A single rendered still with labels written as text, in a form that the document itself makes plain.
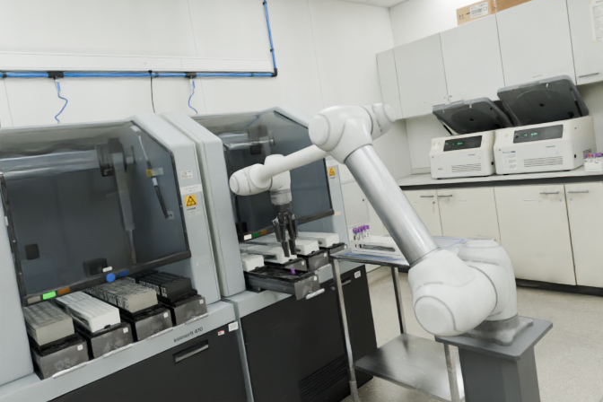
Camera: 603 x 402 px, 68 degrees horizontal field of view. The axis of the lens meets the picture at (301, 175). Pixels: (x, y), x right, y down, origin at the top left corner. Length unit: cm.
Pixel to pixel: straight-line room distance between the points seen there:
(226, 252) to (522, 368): 122
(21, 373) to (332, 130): 128
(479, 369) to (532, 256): 242
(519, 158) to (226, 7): 250
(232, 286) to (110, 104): 151
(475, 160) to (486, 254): 253
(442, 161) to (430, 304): 290
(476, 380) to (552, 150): 240
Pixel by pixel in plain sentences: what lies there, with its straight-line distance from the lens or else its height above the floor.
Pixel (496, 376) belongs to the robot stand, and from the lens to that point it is 151.
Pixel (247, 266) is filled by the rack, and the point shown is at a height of 84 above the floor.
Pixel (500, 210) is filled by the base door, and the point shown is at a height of 63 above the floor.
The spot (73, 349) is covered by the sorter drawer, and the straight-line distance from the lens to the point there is 175.
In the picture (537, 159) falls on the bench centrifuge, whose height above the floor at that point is 101.
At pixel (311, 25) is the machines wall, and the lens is 420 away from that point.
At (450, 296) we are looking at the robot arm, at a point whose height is 91.
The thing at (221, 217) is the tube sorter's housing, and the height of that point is 109.
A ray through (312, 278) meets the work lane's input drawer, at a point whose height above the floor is 80.
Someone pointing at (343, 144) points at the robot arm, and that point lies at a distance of 135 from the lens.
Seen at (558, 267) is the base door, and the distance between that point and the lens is 383.
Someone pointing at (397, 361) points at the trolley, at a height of 28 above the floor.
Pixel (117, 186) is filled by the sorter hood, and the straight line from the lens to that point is 182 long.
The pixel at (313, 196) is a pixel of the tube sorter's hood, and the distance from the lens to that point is 234.
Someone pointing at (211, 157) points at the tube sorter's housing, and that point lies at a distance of 201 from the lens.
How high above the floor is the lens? 132
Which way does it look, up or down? 3 degrees down
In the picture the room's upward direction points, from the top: 9 degrees counter-clockwise
